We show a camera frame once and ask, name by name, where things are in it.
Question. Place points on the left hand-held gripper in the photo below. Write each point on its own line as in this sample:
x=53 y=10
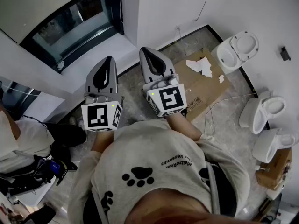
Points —
x=95 y=115

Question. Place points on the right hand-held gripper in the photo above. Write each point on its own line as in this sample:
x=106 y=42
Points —
x=170 y=97

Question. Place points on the white roller window blind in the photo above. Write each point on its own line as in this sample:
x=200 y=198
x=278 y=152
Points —
x=35 y=8

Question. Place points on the person's right forearm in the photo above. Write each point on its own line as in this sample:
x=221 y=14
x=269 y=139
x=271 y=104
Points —
x=182 y=125

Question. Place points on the person's left forearm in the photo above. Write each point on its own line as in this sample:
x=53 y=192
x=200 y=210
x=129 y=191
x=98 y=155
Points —
x=102 y=141

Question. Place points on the large torn white paper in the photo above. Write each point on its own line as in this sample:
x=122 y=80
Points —
x=201 y=65

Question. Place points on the small white window latch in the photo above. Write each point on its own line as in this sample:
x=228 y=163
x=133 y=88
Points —
x=61 y=65

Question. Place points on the large brown cardboard box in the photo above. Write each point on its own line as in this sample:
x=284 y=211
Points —
x=203 y=90

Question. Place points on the dark-framed window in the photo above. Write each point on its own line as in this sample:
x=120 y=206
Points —
x=77 y=27

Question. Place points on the small white paper scrap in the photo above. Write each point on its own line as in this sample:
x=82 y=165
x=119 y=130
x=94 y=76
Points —
x=221 y=79

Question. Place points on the white window sill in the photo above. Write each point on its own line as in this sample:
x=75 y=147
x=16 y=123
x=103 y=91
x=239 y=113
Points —
x=35 y=62

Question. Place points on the white toilet with raised lid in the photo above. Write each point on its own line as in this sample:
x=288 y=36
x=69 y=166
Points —
x=231 y=52

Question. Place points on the person's grey paw-print shirt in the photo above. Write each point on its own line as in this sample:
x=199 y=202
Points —
x=151 y=148

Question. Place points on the dark glass pane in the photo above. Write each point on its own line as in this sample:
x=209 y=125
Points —
x=16 y=97

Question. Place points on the white low table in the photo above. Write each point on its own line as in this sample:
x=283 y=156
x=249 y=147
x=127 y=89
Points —
x=30 y=195

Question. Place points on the person's head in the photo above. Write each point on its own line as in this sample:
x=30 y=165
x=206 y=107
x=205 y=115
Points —
x=177 y=209

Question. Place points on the small brown cardboard box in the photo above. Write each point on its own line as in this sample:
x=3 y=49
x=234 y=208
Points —
x=273 y=174

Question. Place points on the black electronics clutter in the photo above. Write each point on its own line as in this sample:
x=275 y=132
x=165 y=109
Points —
x=268 y=209

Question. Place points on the black wall bracket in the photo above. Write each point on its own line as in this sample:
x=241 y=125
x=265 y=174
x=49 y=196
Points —
x=285 y=53

